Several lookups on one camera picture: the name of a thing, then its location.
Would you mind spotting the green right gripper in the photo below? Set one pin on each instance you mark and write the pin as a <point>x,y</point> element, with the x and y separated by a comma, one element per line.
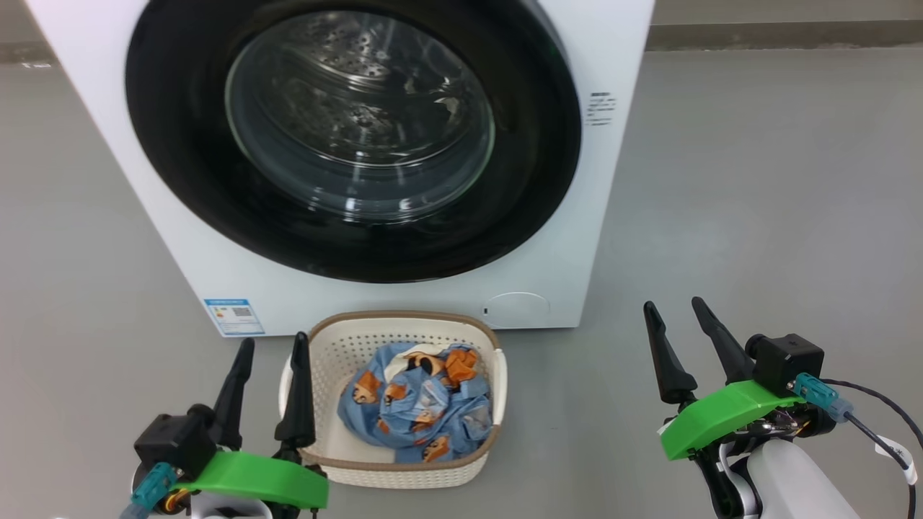
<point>714,418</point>

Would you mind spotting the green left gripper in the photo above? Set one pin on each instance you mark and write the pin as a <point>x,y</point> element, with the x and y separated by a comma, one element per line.
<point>259,479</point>

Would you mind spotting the blue garment with orange print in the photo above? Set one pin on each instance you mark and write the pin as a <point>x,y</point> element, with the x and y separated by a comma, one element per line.
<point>425,411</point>

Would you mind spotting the black round glass washer door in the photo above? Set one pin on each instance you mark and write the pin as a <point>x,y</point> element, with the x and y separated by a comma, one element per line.
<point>180,144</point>

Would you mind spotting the cream perforated laundry basket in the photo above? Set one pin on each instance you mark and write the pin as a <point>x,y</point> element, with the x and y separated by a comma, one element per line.
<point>324,346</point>

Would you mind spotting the white front-load washing machine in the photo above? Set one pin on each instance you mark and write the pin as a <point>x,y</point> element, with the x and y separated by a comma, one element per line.
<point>613,180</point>

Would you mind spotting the blue energy label sticker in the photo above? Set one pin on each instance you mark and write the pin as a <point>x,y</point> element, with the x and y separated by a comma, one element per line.
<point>234,317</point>

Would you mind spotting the round white filter cover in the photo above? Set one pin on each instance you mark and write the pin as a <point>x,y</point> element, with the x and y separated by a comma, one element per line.
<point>515,308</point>

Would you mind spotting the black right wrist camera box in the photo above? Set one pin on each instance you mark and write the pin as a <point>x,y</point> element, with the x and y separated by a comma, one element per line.
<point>789,360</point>

